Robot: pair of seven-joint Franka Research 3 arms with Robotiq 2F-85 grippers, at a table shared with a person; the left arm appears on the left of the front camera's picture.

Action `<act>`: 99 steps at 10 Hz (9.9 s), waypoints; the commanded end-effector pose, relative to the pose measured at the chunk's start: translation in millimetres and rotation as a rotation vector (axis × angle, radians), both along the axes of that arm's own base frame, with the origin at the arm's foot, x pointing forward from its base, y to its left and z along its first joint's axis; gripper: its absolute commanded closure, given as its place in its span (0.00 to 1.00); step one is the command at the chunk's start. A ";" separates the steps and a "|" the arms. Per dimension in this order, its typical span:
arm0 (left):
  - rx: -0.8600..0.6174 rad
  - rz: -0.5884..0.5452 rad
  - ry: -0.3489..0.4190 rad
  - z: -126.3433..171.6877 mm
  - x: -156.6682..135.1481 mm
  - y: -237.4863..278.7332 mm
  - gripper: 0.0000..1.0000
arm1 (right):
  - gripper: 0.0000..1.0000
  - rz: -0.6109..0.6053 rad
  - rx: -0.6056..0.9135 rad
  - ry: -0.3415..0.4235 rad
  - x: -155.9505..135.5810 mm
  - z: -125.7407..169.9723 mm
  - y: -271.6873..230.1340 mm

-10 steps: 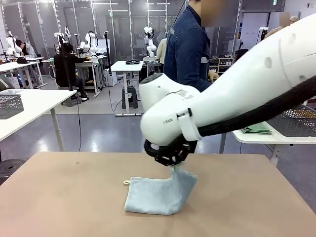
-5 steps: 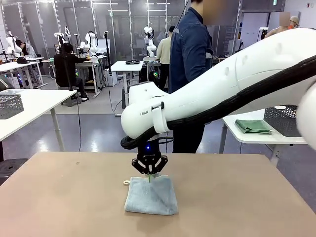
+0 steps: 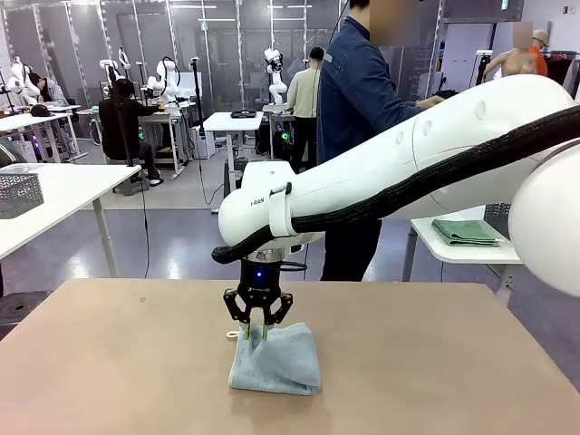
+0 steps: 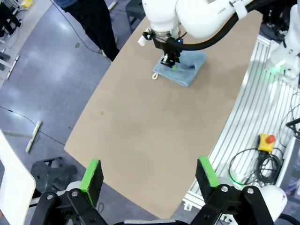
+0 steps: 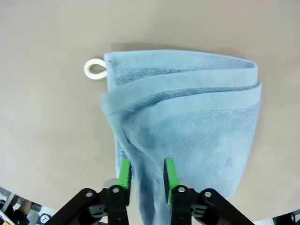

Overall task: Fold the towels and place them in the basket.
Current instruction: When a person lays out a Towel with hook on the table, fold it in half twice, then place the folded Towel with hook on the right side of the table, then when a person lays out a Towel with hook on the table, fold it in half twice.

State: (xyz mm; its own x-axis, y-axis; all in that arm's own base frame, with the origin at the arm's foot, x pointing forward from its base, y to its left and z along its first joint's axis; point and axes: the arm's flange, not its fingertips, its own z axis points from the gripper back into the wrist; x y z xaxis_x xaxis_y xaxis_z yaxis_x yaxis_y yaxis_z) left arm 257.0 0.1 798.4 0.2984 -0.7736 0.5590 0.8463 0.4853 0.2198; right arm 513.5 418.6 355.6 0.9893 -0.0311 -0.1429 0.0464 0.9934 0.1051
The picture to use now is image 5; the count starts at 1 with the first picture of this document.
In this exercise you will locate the light blue towel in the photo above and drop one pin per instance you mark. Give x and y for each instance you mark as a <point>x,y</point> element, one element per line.
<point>187,117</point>

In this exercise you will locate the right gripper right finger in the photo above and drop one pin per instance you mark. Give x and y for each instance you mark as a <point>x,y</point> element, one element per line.
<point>181,199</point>

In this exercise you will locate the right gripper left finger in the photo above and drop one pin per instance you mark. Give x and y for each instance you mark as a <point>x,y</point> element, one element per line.
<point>116,199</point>

